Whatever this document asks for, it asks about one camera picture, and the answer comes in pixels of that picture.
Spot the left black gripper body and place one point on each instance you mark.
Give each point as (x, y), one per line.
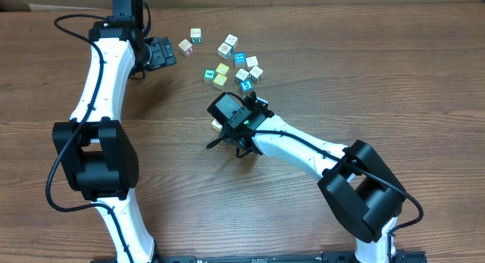
(162, 51)

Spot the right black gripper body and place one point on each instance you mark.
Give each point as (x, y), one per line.
(235, 140)

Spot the white cream block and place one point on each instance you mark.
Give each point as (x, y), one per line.
(216, 125)

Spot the blue number five block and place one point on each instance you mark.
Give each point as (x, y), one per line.
(246, 87)

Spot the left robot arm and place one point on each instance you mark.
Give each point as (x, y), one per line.
(95, 152)

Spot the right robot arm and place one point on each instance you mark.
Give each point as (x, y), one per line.
(360, 189)

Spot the white block red side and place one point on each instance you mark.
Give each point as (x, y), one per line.
(186, 47)

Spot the white block green side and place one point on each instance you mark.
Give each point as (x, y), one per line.
(196, 35)

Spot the green number four block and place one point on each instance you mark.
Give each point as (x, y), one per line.
(209, 75)

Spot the yellow block upper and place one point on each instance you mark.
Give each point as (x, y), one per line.
(222, 69)

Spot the yellow block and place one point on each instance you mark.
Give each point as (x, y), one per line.
(220, 81)
(222, 69)

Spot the white block blue side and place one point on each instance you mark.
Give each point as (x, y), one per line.
(225, 50)

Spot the yellow block lower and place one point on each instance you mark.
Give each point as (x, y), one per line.
(220, 81)

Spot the white block teal side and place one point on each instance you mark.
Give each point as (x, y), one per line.
(241, 75)

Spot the white block green edge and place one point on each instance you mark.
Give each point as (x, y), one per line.
(256, 73)

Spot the white block far top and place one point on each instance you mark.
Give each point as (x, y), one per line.
(232, 41)

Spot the blue top block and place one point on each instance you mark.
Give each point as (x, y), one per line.
(239, 59)

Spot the white letter block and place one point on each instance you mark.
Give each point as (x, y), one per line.
(251, 62)

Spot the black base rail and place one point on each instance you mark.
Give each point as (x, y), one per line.
(324, 257)

